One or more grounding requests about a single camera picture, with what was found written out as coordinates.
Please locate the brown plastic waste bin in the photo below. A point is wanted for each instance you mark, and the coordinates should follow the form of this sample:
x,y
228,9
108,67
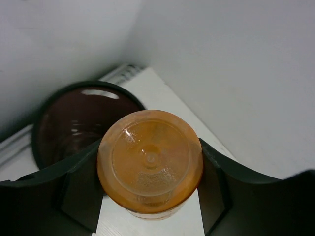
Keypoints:
x,y
71,125

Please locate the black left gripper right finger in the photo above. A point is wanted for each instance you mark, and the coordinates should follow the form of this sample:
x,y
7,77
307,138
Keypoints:
x,y
238,201

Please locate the orange bottle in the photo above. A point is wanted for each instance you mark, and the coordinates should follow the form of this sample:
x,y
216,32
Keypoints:
x,y
150,162

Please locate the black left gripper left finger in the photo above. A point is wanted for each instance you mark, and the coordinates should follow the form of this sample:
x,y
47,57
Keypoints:
x,y
63,199

